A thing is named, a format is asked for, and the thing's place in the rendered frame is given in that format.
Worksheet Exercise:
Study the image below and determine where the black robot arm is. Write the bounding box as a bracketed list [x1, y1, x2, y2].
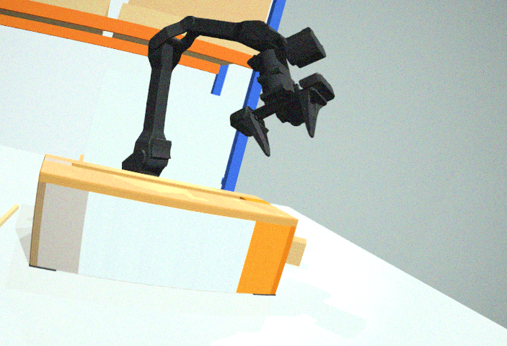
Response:
[122, 16, 326, 177]

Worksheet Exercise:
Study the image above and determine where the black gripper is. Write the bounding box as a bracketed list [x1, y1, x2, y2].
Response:
[229, 66, 335, 156]

